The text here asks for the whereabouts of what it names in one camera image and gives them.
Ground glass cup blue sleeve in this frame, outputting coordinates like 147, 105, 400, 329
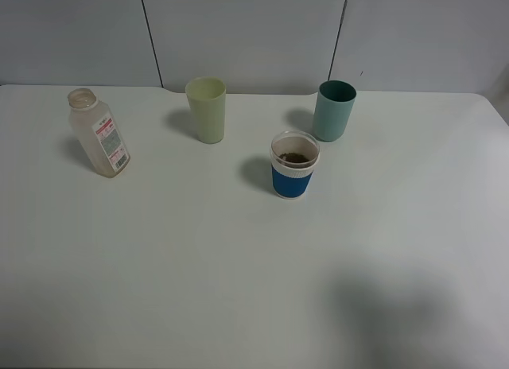
270, 131, 321, 200

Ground clear plastic drink bottle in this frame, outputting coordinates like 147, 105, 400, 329
68, 88, 130, 178

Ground teal green plastic cup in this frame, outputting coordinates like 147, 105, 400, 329
313, 80, 357, 142

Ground pale yellow plastic cup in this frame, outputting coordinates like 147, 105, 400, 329
185, 76, 226, 144

